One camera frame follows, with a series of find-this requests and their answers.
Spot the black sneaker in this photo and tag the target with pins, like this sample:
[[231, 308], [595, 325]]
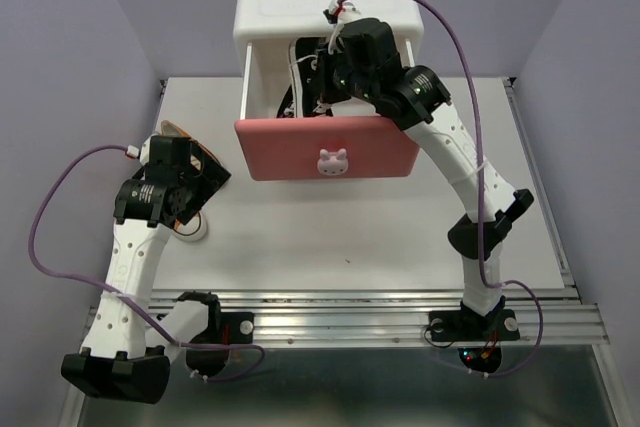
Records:
[[305, 78], [291, 103]]

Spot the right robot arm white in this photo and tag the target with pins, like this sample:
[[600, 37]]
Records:
[[420, 106]]

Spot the dark pink top drawer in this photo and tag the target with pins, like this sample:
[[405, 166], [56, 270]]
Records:
[[288, 148]]

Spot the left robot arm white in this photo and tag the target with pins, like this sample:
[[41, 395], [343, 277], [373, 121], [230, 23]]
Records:
[[115, 360]]

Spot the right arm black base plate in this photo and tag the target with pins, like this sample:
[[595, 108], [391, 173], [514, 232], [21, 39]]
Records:
[[481, 337]]

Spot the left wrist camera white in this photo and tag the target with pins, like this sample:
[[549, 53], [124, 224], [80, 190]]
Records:
[[144, 151]]

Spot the orange sneaker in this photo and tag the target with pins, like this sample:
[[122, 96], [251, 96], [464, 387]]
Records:
[[193, 231], [169, 128]]

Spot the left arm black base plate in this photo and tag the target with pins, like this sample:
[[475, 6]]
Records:
[[216, 366]]

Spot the pink bunny knob top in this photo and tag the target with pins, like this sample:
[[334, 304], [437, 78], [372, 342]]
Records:
[[333, 163]]

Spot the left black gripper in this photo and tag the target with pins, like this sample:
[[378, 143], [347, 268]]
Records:
[[212, 177]]

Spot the orange sneaker front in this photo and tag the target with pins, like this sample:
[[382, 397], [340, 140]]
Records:
[[193, 231]]

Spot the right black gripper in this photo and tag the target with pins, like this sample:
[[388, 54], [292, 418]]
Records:
[[328, 59]]

